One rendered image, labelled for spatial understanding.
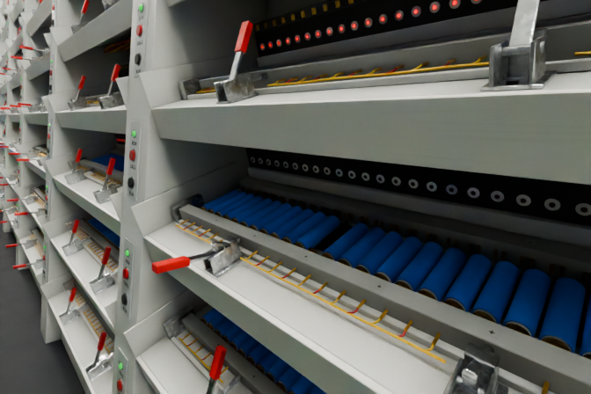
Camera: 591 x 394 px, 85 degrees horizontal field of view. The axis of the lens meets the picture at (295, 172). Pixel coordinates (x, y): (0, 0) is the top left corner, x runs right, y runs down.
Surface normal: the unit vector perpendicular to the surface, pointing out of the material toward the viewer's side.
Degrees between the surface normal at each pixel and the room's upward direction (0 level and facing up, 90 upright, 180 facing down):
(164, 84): 90
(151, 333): 90
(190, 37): 90
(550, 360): 23
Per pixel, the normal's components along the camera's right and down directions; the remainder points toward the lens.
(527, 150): -0.68, 0.37
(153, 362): -0.18, -0.92
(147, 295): 0.71, 0.12
